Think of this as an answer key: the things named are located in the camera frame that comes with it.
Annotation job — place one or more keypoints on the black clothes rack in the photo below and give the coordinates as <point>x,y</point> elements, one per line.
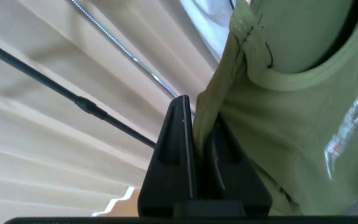
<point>87,105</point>

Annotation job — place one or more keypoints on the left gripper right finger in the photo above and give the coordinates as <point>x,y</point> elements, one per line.
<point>235,183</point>

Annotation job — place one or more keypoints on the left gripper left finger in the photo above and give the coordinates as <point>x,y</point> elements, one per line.
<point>169,180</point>

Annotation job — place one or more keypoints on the metal curtain wand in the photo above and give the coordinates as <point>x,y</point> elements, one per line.
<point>120,45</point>

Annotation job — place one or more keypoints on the green printed garment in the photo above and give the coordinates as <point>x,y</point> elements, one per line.
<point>291,124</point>

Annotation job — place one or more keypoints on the pale grey shorts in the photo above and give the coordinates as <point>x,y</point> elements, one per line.
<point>210,21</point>

